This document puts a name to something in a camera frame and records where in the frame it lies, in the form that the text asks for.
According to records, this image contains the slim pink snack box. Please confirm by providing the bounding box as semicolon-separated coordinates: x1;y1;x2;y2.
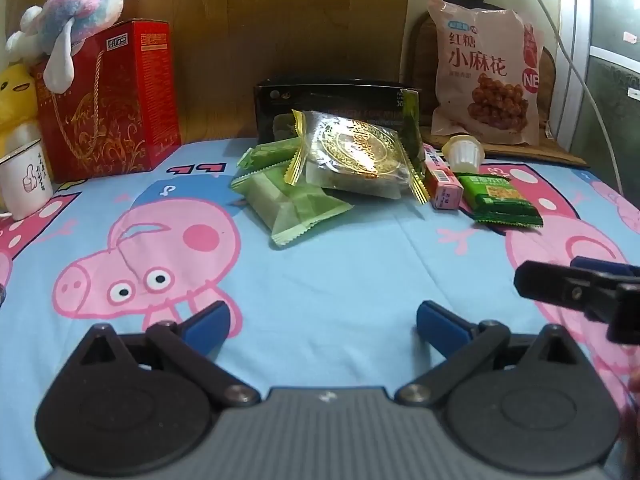
422;142;460;212

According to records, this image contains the black printed cardboard box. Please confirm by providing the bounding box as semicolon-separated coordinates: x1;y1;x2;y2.
252;77;423;146

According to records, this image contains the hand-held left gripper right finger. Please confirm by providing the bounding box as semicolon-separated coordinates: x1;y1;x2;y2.
397;301;590;407

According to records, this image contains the clear gold mooncake packet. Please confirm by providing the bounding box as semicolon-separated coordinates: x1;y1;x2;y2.
285;109;431;205

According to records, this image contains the pink blue plush toy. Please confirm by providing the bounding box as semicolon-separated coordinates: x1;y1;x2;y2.
5;0;136;93

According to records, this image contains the light green pastry packet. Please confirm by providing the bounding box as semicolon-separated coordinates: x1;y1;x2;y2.
230;165;353;247

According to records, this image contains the white enamel mug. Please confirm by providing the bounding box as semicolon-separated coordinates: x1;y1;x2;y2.
0;139;55;222

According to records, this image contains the white cable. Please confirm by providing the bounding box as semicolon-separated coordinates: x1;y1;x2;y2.
520;0;626;196

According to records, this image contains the cartoon pig printed bedsheet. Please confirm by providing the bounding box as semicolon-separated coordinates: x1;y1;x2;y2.
0;137;640;480

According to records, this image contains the green biscuit packet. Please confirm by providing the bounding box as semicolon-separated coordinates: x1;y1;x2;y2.
454;172;543;230

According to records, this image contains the frosted glass window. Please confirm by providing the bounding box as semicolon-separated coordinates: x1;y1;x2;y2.
555;0;640;196

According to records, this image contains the yellow duck plush toy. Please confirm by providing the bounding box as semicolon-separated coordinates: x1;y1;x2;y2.
0;62;41;158

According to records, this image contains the large pink snack bag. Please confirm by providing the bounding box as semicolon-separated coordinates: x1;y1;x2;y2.
426;0;546;147

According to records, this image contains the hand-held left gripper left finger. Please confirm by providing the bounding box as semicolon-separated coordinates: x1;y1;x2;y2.
70;300;262;407

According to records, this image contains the small green snack packet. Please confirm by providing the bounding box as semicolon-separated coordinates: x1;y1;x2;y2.
236;137;301;171

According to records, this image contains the red gift box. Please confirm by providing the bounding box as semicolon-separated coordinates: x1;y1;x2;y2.
32;19;182;183

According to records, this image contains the wooden board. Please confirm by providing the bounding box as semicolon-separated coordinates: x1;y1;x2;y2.
122;0;408;146

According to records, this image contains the brown woven cushion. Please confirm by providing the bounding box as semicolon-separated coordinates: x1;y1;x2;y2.
402;12;588;168

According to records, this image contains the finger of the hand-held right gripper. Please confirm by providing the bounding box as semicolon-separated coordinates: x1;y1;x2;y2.
570;255;640;278
514;260;640;346

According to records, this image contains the white jelly cup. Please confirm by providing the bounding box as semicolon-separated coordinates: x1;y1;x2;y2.
441;135;486;171

